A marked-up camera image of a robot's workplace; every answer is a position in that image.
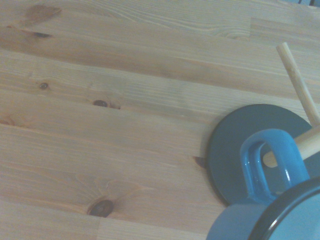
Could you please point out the wooden mug tree dark base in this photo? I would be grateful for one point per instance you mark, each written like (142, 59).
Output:
(230, 150)

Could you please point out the blue enamel mug dark rim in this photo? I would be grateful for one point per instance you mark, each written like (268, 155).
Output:
(271, 160)

